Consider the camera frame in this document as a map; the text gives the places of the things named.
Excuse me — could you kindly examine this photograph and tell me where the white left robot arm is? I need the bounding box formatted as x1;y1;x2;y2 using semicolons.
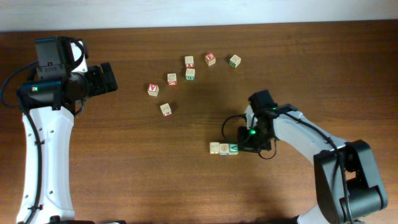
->
16;37;118;223

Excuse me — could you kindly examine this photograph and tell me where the wooden block red bottom edge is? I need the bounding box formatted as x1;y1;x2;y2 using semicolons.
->
160;103;172;116

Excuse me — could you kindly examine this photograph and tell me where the wooden block red X side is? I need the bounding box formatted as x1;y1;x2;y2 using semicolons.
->
184;55;195;68

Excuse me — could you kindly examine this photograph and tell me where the wooden block blue side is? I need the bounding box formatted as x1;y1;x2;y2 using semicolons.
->
218;143;229;156

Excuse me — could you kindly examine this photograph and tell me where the wooden block green corner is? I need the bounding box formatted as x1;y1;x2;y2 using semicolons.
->
229;55;241;68

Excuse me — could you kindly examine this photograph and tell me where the wooden block green side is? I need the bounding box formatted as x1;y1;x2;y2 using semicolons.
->
185;68;195;80

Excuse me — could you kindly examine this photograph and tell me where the green letter V block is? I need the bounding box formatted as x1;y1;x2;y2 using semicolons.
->
228;144;239;156

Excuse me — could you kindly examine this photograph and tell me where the wooden block yellow side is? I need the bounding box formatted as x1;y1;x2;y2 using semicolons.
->
210;142;220;154

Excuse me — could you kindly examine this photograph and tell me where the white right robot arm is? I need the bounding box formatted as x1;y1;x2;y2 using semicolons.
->
238;90;388;223

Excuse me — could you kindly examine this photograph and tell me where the red letter A block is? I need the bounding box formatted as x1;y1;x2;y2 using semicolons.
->
147;83;159;96

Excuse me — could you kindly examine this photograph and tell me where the red letter E block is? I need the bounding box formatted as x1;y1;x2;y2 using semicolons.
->
205;53;216;66

